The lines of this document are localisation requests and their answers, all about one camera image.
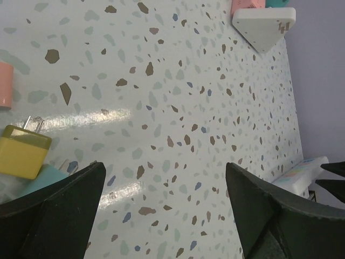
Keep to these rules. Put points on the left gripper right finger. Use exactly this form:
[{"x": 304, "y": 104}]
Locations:
[{"x": 274, "y": 223}]

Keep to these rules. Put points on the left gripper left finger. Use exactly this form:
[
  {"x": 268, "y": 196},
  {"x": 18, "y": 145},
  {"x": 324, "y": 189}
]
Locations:
[{"x": 55, "y": 221}]

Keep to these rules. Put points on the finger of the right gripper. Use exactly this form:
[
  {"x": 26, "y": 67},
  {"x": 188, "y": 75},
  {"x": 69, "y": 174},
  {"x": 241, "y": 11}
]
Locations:
[
  {"x": 337, "y": 168},
  {"x": 335, "y": 187}
]

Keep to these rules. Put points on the white power strip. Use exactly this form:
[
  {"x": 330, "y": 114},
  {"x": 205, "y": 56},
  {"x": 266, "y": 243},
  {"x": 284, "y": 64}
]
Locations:
[{"x": 300, "y": 177}]

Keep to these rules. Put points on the light blue plug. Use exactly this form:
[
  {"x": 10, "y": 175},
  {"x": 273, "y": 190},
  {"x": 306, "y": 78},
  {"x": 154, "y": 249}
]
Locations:
[{"x": 47, "y": 175}]

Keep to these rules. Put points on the yellow plug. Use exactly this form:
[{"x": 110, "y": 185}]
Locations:
[{"x": 22, "y": 151}]

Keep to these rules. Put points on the salmon pink plug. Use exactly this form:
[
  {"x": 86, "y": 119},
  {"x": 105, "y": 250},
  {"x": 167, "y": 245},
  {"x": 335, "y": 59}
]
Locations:
[{"x": 6, "y": 88}]

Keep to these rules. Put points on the white triangular socket adapter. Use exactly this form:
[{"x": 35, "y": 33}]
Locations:
[{"x": 263, "y": 28}]

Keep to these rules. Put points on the teal triangular socket adapter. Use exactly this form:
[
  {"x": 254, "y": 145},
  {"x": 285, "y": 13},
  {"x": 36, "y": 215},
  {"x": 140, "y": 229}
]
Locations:
[{"x": 276, "y": 3}]

